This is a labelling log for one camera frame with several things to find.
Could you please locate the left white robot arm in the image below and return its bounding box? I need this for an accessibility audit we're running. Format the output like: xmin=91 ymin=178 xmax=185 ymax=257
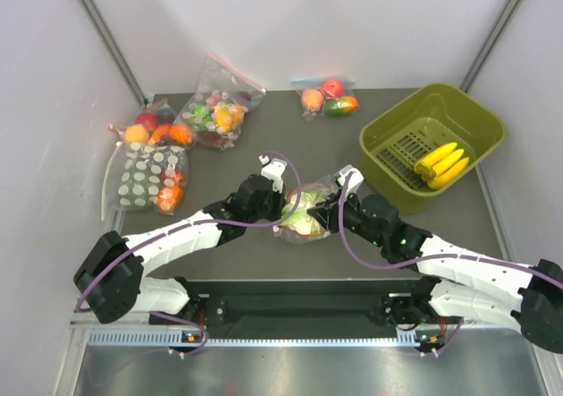
xmin=74 ymin=172 xmax=284 ymax=324

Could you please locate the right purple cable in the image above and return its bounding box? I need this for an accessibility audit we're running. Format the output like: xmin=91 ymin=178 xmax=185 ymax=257
xmin=336 ymin=171 xmax=563 ymax=357

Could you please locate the blue-zip bag with fruit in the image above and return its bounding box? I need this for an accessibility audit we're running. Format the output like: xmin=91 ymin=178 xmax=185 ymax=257
xmin=291 ymin=76 xmax=360 ymax=121

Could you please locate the fake red apple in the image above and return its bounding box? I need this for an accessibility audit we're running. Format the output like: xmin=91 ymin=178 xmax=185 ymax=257
xmin=321 ymin=77 xmax=345 ymax=99

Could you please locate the yellow fake banana bunch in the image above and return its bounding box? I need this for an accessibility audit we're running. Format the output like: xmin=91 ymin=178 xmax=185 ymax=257
xmin=413 ymin=142 xmax=471 ymax=191

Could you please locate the fake green red mango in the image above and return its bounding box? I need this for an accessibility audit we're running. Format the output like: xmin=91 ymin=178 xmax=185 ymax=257
xmin=323 ymin=96 xmax=359 ymax=116

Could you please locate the red-zip bag with food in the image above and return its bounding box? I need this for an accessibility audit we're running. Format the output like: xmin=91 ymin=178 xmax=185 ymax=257
xmin=273 ymin=175 xmax=338 ymax=244

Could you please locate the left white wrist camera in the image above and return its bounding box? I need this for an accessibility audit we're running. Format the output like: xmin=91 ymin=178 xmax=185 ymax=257
xmin=259 ymin=154 xmax=287 ymax=194

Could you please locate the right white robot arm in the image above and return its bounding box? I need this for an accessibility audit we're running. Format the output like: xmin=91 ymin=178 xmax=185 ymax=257
xmin=307 ymin=194 xmax=562 ymax=354

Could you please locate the grey slotted cable duct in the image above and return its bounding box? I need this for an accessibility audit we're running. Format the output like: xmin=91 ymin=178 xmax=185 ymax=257
xmin=87 ymin=328 xmax=444 ymax=348

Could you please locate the left clear fruit bag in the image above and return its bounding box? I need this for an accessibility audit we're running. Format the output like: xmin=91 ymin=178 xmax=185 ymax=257
xmin=107 ymin=99 xmax=195 ymax=148

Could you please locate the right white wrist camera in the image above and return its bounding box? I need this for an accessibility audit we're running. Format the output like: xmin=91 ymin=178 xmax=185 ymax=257
xmin=334 ymin=165 xmax=364 ymax=198

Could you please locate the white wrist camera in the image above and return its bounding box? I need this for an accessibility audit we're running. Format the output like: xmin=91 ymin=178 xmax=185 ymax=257
xmin=334 ymin=165 xmax=364 ymax=198
xmin=259 ymin=154 xmax=287 ymax=194

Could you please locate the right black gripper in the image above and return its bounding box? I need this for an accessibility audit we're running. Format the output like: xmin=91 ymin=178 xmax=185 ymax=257
xmin=310 ymin=187 xmax=386 ymax=247

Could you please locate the pink-zip dotted bag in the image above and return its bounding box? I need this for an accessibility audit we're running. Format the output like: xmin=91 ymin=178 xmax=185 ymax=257
xmin=177 ymin=53 xmax=267 ymax=150

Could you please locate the white-dotted bag with fruit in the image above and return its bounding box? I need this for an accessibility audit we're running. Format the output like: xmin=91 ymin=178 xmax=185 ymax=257
xmin=100 ymin=142 xmax=188 ymax=219

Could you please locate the olive green plastic basket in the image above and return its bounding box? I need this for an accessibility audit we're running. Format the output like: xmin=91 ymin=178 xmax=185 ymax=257
xmin=359 ymin=83 xmax=505 ymax=215

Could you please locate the fake peach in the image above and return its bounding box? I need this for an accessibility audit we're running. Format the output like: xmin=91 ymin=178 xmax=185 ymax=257
xmin=301 ymin=89 xmax=325 ymax=112

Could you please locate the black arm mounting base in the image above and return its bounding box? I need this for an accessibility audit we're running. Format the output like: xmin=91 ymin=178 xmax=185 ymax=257
xmin=150 ymin=279 xmax=443 ymax=340

